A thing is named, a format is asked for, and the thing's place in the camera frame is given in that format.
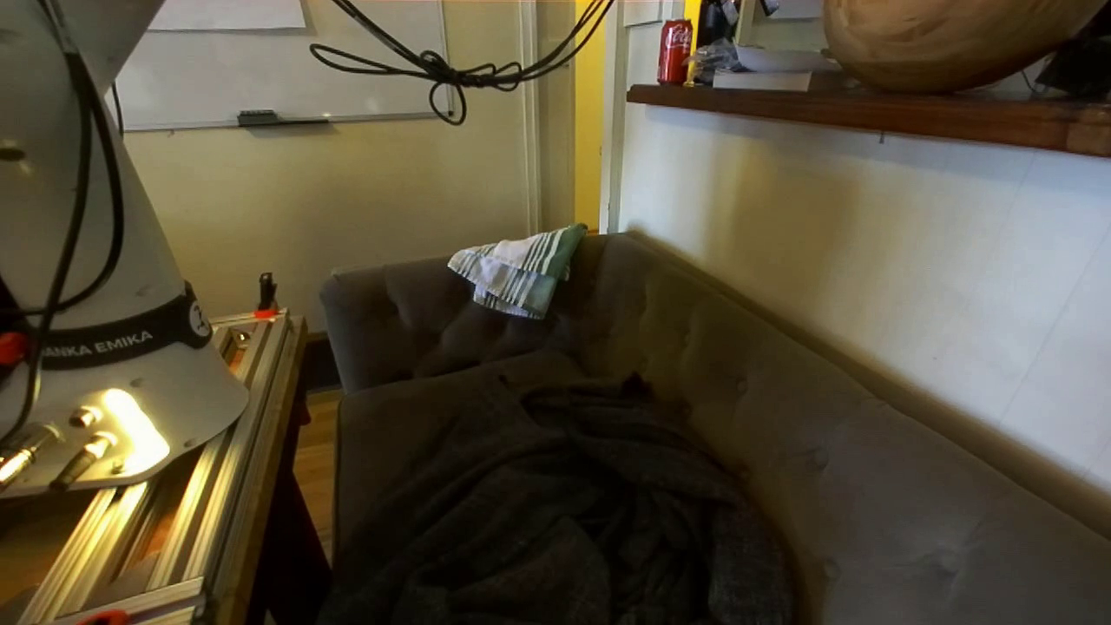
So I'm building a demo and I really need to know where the aluminium frame robot table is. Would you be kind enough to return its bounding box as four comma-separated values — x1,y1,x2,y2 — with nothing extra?
0,305,311,625

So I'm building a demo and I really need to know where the white whiteboard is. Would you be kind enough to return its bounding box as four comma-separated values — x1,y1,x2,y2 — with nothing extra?
114,0,457,134

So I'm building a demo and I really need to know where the black whiteboard marker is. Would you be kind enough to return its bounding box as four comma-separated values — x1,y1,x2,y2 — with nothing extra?
231,107,338,130

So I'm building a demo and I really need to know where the wooden counter shelf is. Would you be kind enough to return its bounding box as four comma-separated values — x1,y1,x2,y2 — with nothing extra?
621,79,1111,164

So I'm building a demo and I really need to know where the black cable bundle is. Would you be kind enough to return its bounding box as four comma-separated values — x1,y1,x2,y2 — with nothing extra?
0,0,617,447

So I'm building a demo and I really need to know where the large wooden bowl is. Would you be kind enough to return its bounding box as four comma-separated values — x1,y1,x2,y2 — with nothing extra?
818,0,1111,96

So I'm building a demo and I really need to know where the white and green cloth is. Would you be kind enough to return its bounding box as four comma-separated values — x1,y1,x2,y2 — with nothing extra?
443,223,589,321

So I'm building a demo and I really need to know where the dark grey blanket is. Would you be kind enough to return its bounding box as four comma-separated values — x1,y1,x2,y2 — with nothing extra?
315,344,802,625

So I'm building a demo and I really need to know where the black and red clamp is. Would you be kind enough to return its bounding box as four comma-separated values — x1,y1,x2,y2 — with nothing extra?
252,270,283,330

